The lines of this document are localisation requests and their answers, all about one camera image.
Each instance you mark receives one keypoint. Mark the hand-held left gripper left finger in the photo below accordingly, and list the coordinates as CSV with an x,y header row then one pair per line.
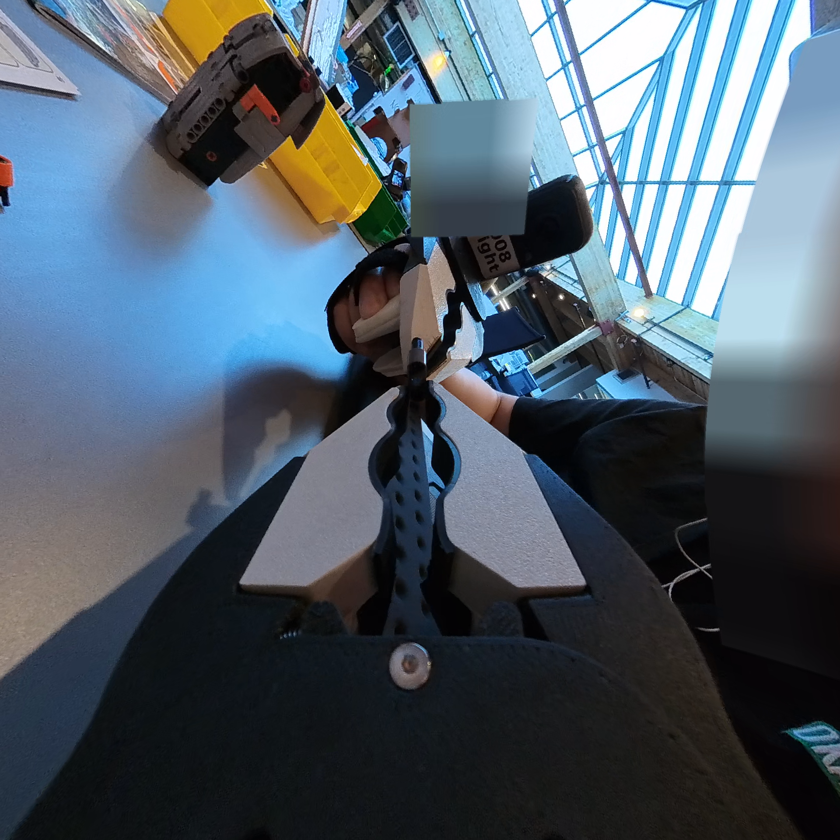
x,y
315,518

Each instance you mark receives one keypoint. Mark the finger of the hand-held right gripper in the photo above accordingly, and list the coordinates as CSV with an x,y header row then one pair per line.
x,y
420,315
467,341

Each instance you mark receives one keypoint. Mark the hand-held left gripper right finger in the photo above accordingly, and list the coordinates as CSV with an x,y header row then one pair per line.
x,y
505,525

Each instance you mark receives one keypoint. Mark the black toy pin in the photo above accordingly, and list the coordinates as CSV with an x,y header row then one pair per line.
x,y
417,367

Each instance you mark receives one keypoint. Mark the black perforated toy beam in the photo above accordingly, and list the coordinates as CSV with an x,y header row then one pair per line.
x,y
410,525

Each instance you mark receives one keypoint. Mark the grey desk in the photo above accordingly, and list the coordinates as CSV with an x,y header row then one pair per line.
x,y
131,328

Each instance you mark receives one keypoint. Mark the person's right hand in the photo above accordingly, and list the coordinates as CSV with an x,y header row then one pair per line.
x,y
374,295

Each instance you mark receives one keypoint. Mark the green plastic bin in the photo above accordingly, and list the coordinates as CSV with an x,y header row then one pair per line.
x,y
384,220

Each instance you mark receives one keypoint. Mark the yellow plastic bin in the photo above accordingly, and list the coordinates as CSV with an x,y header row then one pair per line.
x,y
321,164

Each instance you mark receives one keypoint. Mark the white board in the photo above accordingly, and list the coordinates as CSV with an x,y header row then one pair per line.
x,y
400,98

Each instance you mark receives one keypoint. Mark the grey toy block model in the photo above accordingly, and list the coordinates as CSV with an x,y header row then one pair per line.
x,y
223,121

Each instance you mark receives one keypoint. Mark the flat picture-printed box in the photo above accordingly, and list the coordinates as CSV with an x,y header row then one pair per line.
x,y
121,39

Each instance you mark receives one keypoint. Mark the orange and black toy piece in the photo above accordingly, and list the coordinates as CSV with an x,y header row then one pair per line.
x,y
5,176

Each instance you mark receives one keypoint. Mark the white instruction sheet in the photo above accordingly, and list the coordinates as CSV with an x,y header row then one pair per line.
x,y
29,65

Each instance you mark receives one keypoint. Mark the small black camera device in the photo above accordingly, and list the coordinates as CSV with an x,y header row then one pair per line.
x,y
397,178

